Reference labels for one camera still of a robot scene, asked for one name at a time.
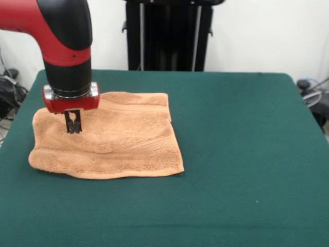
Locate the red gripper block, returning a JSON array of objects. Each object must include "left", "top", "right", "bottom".
[{"left": 43, "top": 81, "right": 101, "bottom": 135}]

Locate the orange terry towel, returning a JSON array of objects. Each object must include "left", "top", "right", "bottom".
[{"left": 28, "top": 91, "right": 185, "bottom": 180}]

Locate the dark green table cloth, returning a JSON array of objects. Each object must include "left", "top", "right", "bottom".
[{"left": 0, "top": 68, "right": 329, "bottom": 247}]

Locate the black equipment block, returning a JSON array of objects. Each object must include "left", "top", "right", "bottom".
[{"left": 307, "top": 96, "right": 329, "bottom": 134}]

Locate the black cable bundle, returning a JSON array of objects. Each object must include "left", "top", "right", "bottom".
[{"left": 0, "top": 76, "right": 28, "bottom": 121}]

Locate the black robot pedestal frame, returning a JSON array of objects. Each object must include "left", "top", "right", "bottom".
[{"left": 121, "top": 0, "right": 227, "bottom": 72}]

